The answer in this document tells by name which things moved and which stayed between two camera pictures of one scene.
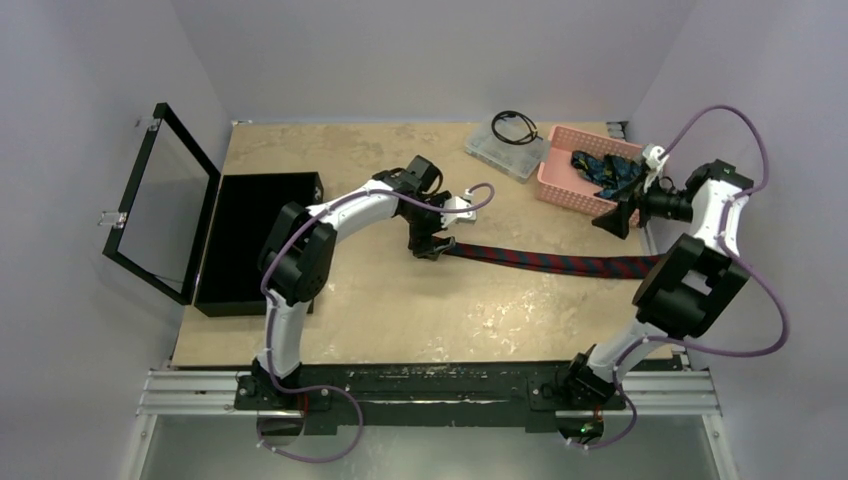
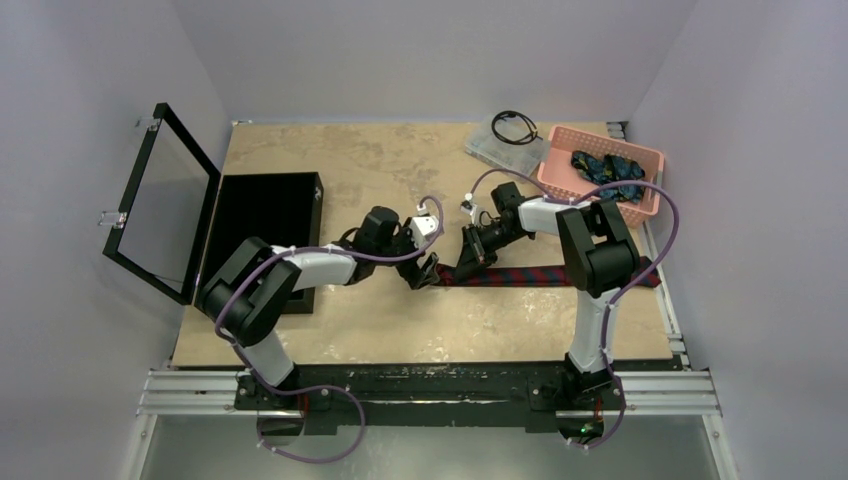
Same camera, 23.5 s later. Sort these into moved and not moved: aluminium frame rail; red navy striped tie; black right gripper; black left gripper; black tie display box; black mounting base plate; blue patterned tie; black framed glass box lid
Moved: black right gripper; black left gripper; red navy striped tie
Not moved: aluminium frame rail; blue patterned tie; black mounting base plate; black tie display box; black framed glass box lid
